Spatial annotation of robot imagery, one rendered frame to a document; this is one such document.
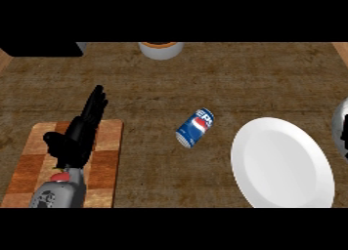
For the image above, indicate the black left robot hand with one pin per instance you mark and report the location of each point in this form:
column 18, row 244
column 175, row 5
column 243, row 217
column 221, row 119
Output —
column 80, row 136

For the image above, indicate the white plate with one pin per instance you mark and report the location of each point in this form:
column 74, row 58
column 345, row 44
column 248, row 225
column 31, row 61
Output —
column 282, row 162

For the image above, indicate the black appliance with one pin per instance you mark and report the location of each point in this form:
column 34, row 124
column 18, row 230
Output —
column 39, row 49

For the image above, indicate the checkered wooden cutting board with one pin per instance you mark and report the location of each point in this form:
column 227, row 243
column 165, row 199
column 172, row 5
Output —
column 104, row 162

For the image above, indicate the white cup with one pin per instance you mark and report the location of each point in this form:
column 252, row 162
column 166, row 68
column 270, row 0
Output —
column 160, row 51

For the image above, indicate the blue soda can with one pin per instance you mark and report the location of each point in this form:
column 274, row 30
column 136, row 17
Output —
column 196, row 127

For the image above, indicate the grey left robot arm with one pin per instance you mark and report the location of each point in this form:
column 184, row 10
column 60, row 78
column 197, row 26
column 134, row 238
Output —
column 61, row 195

